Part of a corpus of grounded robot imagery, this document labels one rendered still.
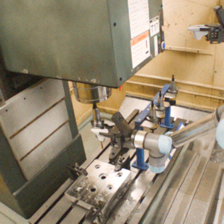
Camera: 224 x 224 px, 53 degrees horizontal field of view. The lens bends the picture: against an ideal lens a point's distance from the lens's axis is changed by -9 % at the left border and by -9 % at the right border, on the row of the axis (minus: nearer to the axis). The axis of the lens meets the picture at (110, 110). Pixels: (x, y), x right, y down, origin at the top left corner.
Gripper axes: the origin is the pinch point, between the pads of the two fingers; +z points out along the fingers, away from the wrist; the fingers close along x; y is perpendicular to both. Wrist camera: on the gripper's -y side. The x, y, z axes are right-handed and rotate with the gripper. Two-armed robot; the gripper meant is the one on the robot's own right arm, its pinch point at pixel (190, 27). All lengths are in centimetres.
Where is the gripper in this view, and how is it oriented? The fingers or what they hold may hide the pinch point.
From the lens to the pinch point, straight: 114.5
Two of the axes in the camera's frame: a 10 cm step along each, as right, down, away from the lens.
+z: -9.9, 0.8, 0.8
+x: 0.3, -5.2, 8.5
